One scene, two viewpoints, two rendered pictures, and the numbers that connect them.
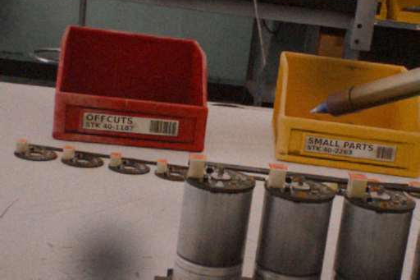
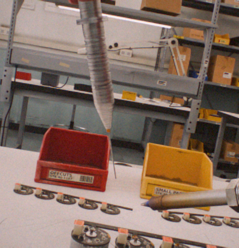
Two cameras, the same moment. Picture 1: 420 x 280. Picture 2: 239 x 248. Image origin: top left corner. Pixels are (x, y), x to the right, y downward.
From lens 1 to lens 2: 0.07 m
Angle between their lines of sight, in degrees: 8
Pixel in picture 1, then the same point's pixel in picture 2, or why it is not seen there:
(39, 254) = not seen: outside the picture
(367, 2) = (194, 112)
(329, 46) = (178, 128)
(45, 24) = (59, 114)
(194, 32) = (120, 119)
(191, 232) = not seen: outside the picture
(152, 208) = (71, 226)
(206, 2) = (124, 109)
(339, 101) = (155, 203)
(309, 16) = (168, 117)
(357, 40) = (189, 128)
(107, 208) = (49, 225)
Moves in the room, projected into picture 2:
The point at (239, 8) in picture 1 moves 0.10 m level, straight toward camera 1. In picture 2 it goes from (138, 112) to (138, 113)
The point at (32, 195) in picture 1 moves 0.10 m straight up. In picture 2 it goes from (14, 215) to (27, 122)
